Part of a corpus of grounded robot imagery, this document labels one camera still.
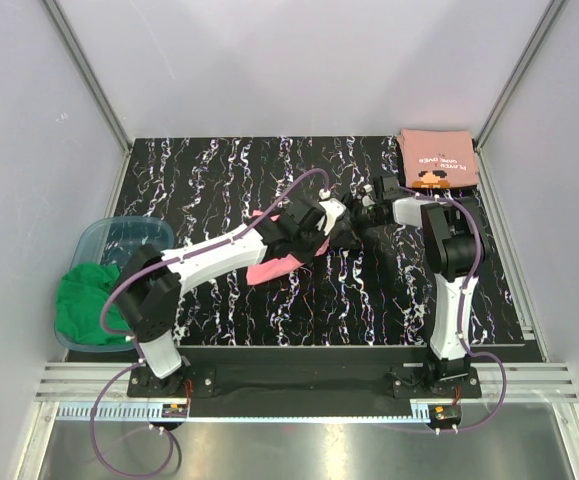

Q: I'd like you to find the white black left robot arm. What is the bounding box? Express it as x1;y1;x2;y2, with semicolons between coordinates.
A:
110;199;348;396

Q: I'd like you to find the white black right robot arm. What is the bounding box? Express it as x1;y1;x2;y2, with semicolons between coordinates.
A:
346;193;486;397

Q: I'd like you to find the folded dusty pink printed t-shirt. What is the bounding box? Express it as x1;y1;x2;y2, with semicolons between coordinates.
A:
397;129;478;190

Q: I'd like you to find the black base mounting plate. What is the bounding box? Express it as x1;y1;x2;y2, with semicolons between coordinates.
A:
127;346;482;410

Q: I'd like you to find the teal plastic bin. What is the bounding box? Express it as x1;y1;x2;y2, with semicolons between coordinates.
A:
54;216;174;353

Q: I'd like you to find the green t-shirt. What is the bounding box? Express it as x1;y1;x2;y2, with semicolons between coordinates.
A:
55;263;128;347

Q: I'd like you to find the right aluminium frame post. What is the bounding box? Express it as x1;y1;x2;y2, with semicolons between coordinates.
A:
472;0;570;151

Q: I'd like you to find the aluminium frame post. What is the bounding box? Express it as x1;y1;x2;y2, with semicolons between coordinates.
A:
40;0;133;153
472;0;570;151

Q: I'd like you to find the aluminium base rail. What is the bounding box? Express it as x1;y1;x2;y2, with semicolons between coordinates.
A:
37;362;578;403

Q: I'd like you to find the white slotted cable duct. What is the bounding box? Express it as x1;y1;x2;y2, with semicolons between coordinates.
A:
58;401;430;424

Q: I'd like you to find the left aluminium frame post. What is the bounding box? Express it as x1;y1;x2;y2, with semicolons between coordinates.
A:
40;0;133;153

